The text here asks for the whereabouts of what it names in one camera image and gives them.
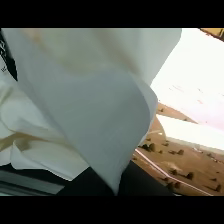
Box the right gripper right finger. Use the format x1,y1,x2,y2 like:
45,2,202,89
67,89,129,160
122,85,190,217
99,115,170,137
117,160,175,197

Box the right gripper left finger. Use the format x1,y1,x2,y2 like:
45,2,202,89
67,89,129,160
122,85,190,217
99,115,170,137
57,165,116,197

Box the white shirt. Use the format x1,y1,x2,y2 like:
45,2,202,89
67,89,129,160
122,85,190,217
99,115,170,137
0,28,183,196

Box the silver frame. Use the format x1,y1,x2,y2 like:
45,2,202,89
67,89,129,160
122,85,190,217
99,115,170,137
0,170,65,197

